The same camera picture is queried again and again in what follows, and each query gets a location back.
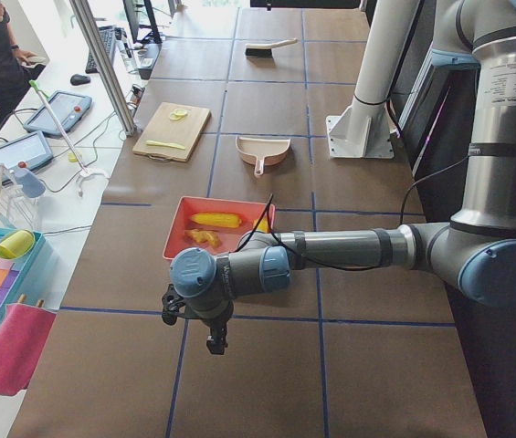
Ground blue cap clear bottle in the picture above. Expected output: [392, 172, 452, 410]
[3, 166, 46, 229]

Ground beige hand brush black bristles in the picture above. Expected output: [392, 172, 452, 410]
[245, 38, 298, 57]

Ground brown toy ginger root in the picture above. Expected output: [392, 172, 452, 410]
[184, 229, 221, 248]

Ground blue-cased tablet far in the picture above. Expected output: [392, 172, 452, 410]
[23, 90, 92, 138]

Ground black keyboard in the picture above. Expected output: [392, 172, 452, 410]
[84, 27, 118, 75]

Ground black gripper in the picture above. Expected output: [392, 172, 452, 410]
[161, 284, 228, 355]

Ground bamboo cutting board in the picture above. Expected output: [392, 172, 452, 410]
[132, 102, 211, 162]

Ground blue-cased tablet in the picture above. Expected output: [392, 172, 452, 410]
[0, 131, 54, 171]
[23, 90, 92, 138]

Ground white desk stand rod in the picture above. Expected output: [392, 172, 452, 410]
[29, 80, 110, 197]

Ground lemon slice left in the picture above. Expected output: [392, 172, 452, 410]
[169, 111, 186, 120]

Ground yellow toy corn cob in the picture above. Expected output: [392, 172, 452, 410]
[190, 213, 243, 228]

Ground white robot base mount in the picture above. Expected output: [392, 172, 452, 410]
[326, 0, 421, 159]

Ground aluminium camera post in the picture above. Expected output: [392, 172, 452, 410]
[69, 0, 137, 137]

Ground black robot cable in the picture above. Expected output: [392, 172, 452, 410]
[238, 157, 473, 273]

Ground pink cloth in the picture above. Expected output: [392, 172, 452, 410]
[0, 303, 58, 396]

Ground yellow toy potato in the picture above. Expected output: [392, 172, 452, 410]
[252, 218, 270, 233]

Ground pink plastic bin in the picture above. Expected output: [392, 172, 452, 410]
[163, 196, 266, 261]

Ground black computer mouse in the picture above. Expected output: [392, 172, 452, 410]
[69, 74, 91, 86]

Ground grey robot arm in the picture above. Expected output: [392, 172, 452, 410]
[162, 1, 516, 355]

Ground yellow-green plastic cup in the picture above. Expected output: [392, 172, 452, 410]
[0, 229, 36, 260]

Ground beige plastic dustpan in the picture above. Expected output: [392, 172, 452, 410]
[236, 136, 290, 178]

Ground blue-cased tablet near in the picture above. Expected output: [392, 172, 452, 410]
[0, 131, 54, 171]

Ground yellow-green plastic knife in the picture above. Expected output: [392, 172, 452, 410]
[145, 140, 186, 151]

